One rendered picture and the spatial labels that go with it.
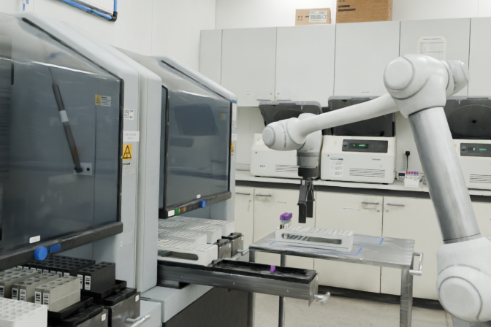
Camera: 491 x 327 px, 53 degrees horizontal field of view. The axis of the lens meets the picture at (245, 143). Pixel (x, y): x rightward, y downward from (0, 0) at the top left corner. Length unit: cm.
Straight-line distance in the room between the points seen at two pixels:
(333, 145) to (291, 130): 215
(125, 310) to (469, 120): 331
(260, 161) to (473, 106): 169
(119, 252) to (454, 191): 96
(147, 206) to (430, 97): 92
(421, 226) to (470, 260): 246
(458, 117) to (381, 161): 73
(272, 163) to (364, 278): 113
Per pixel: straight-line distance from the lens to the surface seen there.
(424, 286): 397
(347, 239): 193
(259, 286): 160
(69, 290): 133
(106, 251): 151
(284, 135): 177
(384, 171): 385
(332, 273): 400
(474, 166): 385
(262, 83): 433
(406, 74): 144
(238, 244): 217
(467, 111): 411
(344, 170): 387
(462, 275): 140
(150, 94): 159
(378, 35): 420
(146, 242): 163
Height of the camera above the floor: 126
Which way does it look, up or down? 1 degrees down
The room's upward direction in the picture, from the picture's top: 2 degrees clockwise
